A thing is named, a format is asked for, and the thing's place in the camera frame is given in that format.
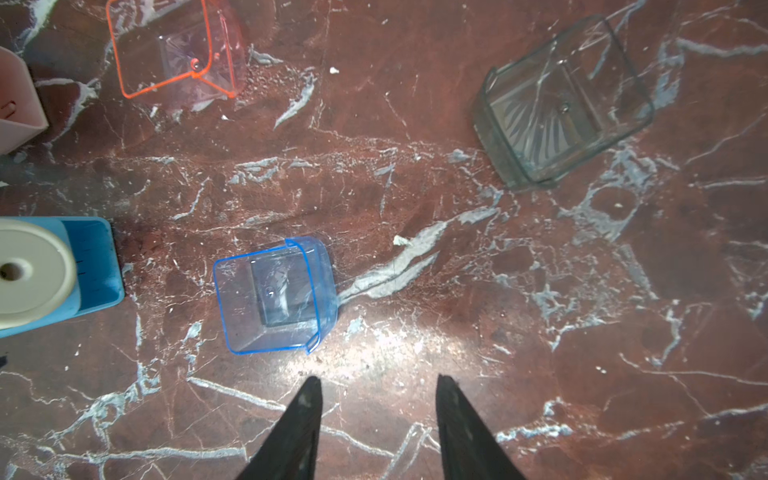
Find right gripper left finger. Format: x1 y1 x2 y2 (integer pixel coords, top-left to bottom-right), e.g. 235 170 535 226
236 376 323 480

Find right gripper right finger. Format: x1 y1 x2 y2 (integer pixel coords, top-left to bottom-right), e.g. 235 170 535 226
436 375 525 480

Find blue transparent tray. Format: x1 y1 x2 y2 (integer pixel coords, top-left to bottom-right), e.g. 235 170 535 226
213 237 339 355

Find blue pencil sharpener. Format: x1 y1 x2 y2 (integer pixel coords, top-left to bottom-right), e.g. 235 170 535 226
1 217 125 338

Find pink sharpener centre back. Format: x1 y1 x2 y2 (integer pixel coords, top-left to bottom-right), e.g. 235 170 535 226
0 47 49 155

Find pink transparent tray back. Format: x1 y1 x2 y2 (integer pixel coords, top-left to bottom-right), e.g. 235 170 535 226
106 1 246 107

